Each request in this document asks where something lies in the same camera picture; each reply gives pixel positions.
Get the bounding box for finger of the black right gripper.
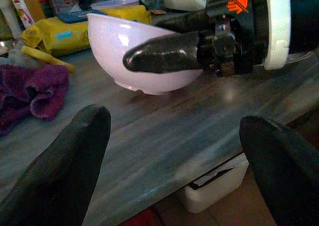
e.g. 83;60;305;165
153;10;210;34
123;32;204;75

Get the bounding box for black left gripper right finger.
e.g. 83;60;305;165
239;115;319;226

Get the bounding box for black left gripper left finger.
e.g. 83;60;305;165
0;105;112;226

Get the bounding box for lilac plastic bowl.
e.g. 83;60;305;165
90;0;140;10
87;13;204;96

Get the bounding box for white plastic bin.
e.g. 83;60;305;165
178;152;250;214

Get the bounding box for purple fluffy cloth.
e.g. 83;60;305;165
0;64;70;137

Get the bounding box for yellow wet wipes pack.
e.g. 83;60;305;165
20;4;152;57

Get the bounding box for colourful snack packet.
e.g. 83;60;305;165
49;0;80;15

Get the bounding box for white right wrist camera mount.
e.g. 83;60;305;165
253;0;292;71

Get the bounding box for yellow handled scissors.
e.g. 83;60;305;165
20;45;75;74

